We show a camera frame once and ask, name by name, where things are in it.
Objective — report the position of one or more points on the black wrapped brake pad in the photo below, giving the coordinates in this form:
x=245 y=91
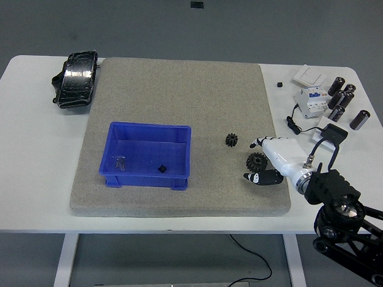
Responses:
x=77 y=83

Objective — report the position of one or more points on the black power adapter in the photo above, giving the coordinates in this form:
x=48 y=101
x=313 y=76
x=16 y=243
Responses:
x=335 y=132

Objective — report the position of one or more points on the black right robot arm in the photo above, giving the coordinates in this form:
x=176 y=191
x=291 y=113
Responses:
x=334 y=186

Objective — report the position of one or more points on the small black nut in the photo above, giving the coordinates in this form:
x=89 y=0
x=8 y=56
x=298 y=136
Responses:
x=162 y=169

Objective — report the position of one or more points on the white circuit breaker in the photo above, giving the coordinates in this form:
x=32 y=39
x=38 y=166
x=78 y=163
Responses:
x=311 y=102

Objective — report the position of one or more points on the small metal screws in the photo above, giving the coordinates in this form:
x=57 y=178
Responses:
x=120 y=163

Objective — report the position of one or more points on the black cylindrical capacitor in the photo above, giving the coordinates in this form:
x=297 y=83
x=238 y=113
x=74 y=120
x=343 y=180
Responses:
x=347 y=99
x=350 y=88
x=359 y=119
x=336 y=86
x=337 y=113
x=335 y=99

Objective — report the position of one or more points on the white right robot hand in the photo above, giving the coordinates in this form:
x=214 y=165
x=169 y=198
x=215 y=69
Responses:
x=282 y=156

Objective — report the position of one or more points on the grey-brown mat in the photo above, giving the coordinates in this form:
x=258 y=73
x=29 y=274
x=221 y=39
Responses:
x=180 y=92

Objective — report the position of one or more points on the small black gear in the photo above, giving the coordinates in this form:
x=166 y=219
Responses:
x=232 y=140

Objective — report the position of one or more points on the white wall switch plate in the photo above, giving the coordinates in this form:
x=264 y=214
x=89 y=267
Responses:
x=308 y=75

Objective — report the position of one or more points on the black floor marker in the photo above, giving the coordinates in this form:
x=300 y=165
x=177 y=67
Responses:
x=196 y=4

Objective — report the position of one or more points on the white table leg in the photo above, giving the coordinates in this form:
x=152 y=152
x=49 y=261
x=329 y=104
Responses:
x=295 y=263
x=64 y=262

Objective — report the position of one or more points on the white flat plate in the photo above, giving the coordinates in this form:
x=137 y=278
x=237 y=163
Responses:
x=324 y=121

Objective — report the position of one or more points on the large black gear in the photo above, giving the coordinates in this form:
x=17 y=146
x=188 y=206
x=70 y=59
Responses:
x=252 y=166

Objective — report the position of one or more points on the blue plastic box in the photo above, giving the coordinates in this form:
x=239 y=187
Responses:
x=147 y=154

